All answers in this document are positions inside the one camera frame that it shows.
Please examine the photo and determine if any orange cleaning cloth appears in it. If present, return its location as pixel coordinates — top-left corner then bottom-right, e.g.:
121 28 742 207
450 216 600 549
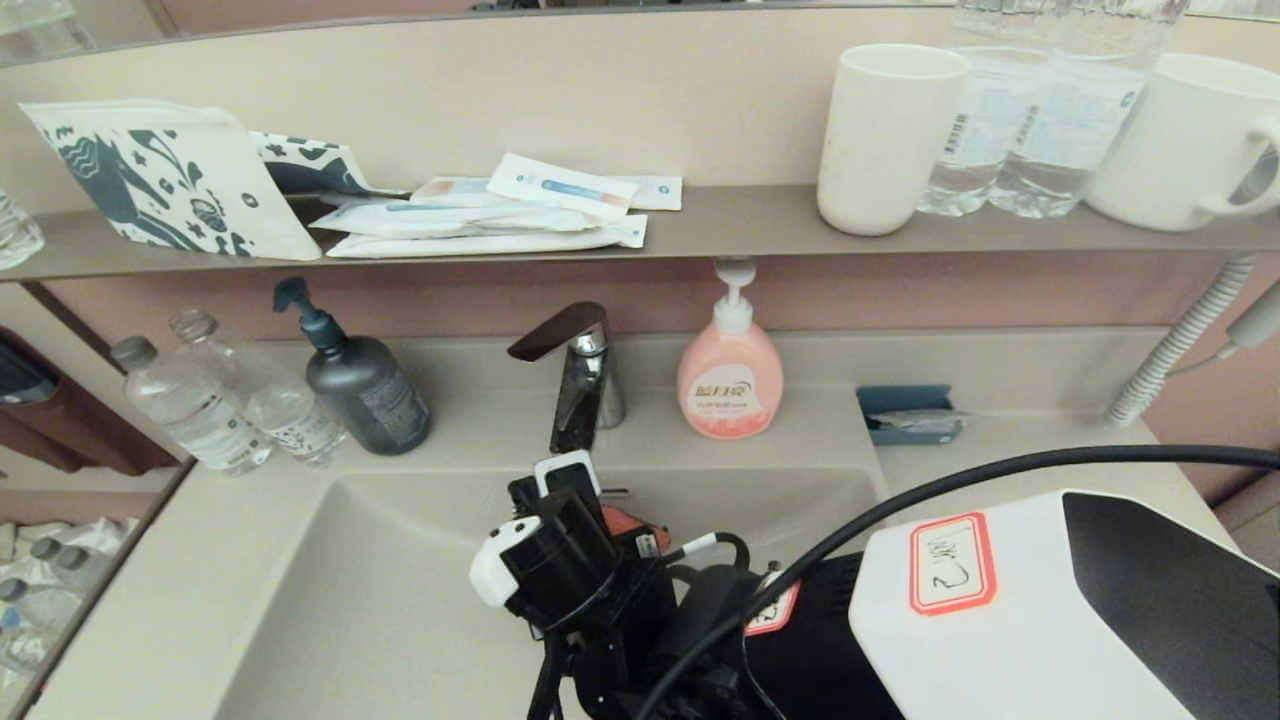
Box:
600 503 669 546

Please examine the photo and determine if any dark faucet lever handle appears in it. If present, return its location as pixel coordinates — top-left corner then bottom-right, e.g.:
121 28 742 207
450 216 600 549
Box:
507 302 608 362

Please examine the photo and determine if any chrome faucet body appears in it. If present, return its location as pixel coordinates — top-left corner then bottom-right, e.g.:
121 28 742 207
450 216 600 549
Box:
549 322 627 454

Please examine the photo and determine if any beige sink basin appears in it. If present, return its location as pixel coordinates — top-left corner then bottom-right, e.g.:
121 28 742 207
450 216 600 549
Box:
210 463 961 720

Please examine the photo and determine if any dark grey pump bottle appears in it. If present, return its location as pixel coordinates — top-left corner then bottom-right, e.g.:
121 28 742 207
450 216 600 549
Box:
273 277 433 457

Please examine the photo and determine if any pink hand soap pump bottle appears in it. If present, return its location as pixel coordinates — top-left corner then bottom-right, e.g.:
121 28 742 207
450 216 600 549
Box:
677 258 785 440

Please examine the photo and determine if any clear bottle blue patterned label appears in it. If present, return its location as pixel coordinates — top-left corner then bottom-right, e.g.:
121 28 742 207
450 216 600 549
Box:
169 307 348 469

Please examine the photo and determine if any white sachet blue stripe print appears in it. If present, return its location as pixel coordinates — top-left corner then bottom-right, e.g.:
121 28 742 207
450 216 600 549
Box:
486 153 638 219

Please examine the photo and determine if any small white flat sachet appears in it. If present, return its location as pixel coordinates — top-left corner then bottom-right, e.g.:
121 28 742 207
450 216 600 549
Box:
607 175 684 212

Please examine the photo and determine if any pinkish white sachet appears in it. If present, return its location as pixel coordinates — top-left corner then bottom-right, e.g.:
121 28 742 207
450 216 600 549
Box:
410 177 501 207

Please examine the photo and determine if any clear water bottle grey cap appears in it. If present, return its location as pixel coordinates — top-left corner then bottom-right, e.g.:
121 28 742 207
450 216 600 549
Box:
110 336 273 477

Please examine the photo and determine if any blue soap tray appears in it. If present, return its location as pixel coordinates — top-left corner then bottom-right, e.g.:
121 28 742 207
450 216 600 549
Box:
856 384 963 446

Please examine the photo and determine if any clear plastic wrapped item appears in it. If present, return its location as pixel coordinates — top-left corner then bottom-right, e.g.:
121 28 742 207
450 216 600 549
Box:
868 408 976 435

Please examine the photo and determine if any small white blue-print pouch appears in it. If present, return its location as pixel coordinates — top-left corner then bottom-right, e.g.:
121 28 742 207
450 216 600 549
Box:
248 131 376 198

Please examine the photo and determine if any white plastic tumbler cup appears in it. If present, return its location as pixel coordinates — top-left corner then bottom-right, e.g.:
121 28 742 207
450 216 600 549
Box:
817 43 971 237

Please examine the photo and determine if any large white blue-print pouch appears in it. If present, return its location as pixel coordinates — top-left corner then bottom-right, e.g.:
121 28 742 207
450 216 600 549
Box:
18 100 323 262

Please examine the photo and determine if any plastic-wrapped water bottle pack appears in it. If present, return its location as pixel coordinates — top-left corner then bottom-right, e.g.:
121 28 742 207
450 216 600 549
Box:
0 518 136 691

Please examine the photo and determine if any dark blue hanging item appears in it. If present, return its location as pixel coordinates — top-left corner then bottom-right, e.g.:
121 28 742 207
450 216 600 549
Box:
0 340 59 406

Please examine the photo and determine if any clear water bottle white label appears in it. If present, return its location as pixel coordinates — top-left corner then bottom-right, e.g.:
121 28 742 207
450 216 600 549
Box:
916 0 1053 217
990 0 1189 219

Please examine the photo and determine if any clear glass jar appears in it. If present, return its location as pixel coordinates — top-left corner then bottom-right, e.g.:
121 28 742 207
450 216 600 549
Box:
0 190 46 271

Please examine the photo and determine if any grey hair dryer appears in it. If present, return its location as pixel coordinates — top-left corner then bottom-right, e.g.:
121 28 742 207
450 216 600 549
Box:
1165 280 1280 379

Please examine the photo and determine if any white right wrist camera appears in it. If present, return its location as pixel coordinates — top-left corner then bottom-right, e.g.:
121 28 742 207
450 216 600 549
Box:
469 517 543 609

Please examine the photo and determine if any grey wall shelf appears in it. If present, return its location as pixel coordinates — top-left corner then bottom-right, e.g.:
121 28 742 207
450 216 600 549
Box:
0 183 1280 284

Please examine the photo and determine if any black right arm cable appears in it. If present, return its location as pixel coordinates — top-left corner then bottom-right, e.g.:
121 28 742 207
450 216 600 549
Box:
630 444 1280 720

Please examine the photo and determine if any white coiled cord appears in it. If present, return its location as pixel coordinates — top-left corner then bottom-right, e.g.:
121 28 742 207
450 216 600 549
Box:
1105 253 1259 427

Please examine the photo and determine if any white mug with handle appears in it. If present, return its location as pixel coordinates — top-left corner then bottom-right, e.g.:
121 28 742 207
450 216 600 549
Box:
1085 52 1280 233

